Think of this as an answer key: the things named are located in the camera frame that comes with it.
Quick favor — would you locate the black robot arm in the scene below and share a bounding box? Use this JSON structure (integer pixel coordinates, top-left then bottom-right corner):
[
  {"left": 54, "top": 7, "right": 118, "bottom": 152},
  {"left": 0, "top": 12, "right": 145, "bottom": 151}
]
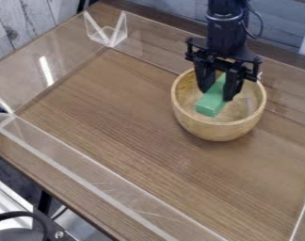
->
[{"left": 185, "top": 0, "right": 262, "bottom": 102}]

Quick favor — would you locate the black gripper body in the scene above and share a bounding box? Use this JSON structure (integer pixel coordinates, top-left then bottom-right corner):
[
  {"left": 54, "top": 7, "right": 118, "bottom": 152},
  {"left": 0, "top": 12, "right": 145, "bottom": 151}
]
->
[{"left": 185, "top": 13, "right": 262, "bottom": 82}]

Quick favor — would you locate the clear acrylic corner bracket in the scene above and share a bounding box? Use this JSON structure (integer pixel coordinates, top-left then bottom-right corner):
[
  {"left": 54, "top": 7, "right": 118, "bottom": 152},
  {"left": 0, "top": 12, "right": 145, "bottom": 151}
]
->
[{"left": 83, "top": 11, "right": 128, "bottom": 48}]

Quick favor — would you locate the black table leg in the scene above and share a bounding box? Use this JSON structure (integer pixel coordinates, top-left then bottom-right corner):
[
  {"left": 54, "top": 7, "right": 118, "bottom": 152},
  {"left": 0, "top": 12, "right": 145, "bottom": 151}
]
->
[{"left": 38, "top": 190, "right": 53, "bottom": 216}]

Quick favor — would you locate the green rectangular block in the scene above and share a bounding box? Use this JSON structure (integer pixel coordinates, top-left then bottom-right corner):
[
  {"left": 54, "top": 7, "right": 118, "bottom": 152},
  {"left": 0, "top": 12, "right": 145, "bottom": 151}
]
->
[{"left": 196, "top": 74, "right": 226, "bottom": 118}]

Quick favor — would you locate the clear acrylic wall panel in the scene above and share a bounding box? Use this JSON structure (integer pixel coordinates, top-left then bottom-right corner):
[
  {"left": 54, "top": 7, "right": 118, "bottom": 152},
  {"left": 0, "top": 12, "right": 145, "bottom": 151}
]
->
[{"left": 0, "top": 12, "right": 228, "bottom": 241}]

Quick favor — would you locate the black cable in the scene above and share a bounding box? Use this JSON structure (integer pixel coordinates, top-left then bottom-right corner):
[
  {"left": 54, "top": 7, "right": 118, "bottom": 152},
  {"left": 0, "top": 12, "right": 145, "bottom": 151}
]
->
[{"left": 0, "top": 210, "right": 50, "bottom": 241}]

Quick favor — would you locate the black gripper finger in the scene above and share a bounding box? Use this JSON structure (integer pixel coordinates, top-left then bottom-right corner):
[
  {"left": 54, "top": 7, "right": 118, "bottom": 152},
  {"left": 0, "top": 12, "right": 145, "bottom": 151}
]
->
[
  {"left": 194, "top": 59, "right": 216, "bottom": 93},
  {"left": 224, "top": 68, "right": 245, "bottom": 102}
]

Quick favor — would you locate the brown wooden bowl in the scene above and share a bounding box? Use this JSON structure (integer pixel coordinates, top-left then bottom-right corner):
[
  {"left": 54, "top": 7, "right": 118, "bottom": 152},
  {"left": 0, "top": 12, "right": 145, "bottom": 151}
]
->
[{"left": 170, "top": 69, "right": 268, "bottom": 142}]

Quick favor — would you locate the black metal clamp base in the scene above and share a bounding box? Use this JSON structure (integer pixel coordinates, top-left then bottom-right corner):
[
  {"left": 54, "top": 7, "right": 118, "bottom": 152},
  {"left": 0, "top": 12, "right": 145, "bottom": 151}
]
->
[{"left": 33, "top": 209, "right": 78, "bottom": 241}]

